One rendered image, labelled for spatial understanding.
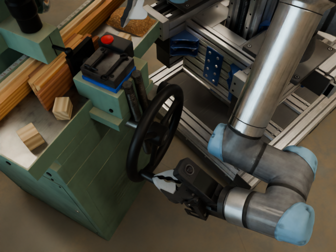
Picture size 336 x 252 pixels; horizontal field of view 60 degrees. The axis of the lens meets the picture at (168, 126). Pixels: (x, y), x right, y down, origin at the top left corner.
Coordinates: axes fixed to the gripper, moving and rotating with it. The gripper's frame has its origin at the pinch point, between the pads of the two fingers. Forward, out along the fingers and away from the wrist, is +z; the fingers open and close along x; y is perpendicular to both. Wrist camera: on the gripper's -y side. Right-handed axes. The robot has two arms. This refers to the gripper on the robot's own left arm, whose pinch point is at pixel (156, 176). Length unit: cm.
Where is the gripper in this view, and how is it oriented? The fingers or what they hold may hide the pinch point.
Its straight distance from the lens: 73.5
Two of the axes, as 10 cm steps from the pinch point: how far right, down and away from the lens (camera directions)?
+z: -7.6, -1.1, 6.4
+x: 5.1, -7.0, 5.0
